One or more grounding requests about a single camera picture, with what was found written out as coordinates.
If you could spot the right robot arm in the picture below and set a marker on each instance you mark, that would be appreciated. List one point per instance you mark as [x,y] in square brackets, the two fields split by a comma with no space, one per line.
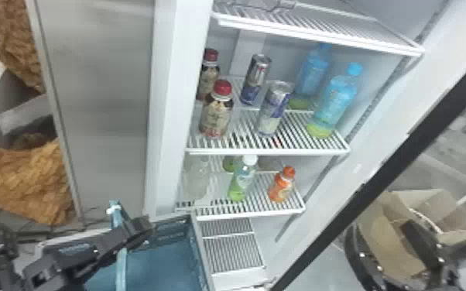
[424,252]

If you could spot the cardboard box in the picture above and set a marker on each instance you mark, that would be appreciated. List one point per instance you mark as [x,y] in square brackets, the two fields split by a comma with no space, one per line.
[383,239]

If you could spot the fridge door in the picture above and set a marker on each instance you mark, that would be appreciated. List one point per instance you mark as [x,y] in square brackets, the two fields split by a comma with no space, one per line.
[403,156]

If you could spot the brown bottle with red cap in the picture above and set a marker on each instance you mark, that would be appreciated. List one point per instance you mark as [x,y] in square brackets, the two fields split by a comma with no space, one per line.
[208,77]
[216,114]

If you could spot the green bottle with white cap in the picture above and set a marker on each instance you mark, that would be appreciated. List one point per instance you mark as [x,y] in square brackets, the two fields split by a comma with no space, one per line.
[241,181]

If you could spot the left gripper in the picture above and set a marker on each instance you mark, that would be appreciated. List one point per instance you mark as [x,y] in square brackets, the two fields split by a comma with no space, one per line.
[78,252]

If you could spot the orange bottle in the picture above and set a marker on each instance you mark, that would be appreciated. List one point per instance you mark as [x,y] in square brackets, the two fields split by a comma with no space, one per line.
[281,187]

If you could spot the blue bottle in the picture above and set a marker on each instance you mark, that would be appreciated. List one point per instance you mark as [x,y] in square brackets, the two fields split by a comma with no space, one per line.
[332,101]
[312,75]

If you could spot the white fridge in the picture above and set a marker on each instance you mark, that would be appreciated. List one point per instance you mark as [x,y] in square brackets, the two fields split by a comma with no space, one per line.
[103,101]

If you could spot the clear bottle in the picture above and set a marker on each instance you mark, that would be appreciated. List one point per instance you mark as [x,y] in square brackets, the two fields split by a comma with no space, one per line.
[196,179]

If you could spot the blue basket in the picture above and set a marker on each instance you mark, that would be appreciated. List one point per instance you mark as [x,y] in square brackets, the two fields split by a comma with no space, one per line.
[160,268]

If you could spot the silver blue can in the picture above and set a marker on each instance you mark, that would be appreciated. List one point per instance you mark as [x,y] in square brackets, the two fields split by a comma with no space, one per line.
[255,79]
[273,107]

